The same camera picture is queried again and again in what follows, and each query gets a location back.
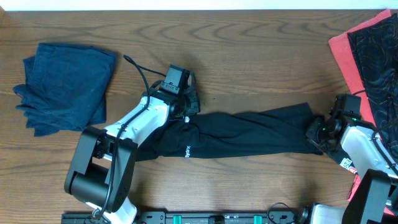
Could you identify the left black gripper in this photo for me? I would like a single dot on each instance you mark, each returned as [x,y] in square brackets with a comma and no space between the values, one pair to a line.
[196,107]

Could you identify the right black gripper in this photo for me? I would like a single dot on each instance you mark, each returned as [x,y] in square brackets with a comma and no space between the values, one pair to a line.
[312,132]

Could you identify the black t-shirt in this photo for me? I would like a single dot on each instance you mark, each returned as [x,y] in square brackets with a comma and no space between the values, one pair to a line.
[219,135]

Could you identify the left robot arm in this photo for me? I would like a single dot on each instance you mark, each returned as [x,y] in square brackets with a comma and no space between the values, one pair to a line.
[102,167]

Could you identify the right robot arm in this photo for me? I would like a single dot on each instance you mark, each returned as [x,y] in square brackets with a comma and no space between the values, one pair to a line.
[356,145]

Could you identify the black garment with logo tag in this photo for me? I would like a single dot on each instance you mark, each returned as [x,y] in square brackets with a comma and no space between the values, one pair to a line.
[344,160]

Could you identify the red garment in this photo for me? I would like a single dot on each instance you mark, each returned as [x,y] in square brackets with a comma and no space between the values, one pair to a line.
[342,53]

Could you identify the black patterned garment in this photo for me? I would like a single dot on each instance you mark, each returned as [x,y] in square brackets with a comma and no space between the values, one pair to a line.
[375,52]

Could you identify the folded navy blue garment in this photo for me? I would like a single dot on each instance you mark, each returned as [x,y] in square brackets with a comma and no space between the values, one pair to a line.
[65,87]

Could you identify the black mounting rail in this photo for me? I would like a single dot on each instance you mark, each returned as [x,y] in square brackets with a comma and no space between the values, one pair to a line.
[277,217]

